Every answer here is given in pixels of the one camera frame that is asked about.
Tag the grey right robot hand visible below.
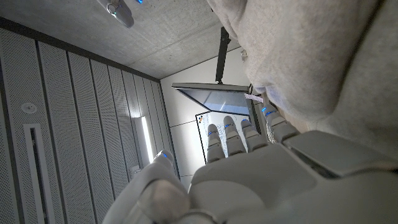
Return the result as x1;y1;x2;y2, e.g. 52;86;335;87
96;0;144;29

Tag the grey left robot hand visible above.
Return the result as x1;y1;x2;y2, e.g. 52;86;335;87
102;104;398;224

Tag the beige coat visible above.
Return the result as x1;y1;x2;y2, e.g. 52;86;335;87
206;0;398;161

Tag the white paper poster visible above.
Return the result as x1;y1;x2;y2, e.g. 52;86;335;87
195;111;251;165

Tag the computer monitor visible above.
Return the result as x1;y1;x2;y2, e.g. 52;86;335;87
171;82;259;116

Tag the round ceiling smoke detector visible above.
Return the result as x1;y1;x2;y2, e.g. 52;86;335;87
21;102;39;114

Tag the ceiling air vent slot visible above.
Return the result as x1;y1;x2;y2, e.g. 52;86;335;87
24;123;52;224

